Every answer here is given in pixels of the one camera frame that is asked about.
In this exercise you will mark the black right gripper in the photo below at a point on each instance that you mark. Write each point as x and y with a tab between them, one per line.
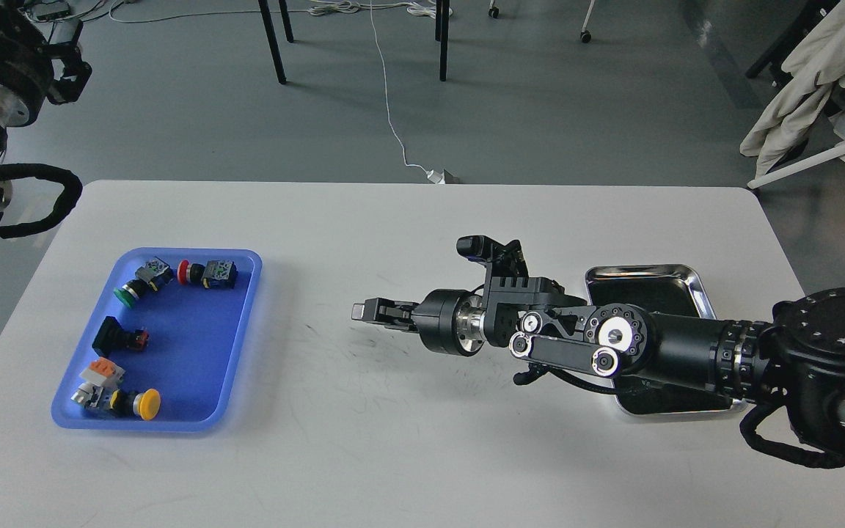
447	321

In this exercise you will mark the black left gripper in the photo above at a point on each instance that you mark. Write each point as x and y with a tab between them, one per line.
25	75

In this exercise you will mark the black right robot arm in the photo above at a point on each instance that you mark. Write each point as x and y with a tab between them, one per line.
791	369

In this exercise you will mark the white power adapter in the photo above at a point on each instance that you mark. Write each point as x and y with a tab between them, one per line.
441	177

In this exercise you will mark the blue plastic tray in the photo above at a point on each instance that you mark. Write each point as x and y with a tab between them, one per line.
196	337

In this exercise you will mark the black table leg left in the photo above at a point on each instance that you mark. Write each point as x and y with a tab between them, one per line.
264	8

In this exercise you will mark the black table leg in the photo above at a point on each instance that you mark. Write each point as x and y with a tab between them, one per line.
441	34
264	8

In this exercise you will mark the silver metal tray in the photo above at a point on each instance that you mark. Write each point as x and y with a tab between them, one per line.
674	289

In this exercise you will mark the orange white contact block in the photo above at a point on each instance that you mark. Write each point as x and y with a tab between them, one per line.
103	373

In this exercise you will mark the black table leg right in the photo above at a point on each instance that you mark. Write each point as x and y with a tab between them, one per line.
441	34

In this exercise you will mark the beige cloth on chair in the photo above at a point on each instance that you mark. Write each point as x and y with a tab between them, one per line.
816	64

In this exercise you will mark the red push button switch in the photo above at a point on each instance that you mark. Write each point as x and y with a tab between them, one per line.
214	275

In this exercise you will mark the green push button switch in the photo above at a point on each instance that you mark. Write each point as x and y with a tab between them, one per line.
151	276

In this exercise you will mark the yellow push button switch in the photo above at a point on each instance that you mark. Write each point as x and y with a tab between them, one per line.
119	403

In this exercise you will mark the black selector switch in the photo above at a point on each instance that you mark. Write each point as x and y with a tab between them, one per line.
111	336

